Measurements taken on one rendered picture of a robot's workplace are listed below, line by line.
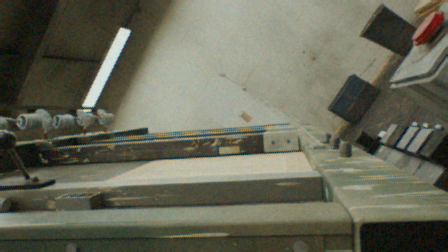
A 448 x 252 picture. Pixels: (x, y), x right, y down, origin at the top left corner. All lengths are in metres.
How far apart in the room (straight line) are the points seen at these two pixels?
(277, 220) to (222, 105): 4.42
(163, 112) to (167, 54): 1.10
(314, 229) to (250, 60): 5.78
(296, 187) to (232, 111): 4.15
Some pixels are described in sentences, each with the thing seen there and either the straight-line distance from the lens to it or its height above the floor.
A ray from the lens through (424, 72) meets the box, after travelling 0.36.
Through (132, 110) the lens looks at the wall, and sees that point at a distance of 6.81.
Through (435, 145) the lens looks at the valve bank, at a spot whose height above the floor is 0.76.
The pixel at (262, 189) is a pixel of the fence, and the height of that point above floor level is 0.97.
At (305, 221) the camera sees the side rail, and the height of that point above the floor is 0.94.
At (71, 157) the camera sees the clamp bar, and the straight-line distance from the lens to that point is 1.51.
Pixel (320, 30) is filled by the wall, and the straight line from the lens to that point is 6.08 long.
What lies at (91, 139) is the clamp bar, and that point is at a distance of 1.80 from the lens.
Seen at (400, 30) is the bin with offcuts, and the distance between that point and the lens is 5.10.
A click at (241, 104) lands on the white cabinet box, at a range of 4.68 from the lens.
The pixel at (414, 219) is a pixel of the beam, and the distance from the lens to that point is 0.36.
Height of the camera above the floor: 1.02
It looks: 6 degrees up
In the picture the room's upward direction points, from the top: 57 degrees counter-clockwise
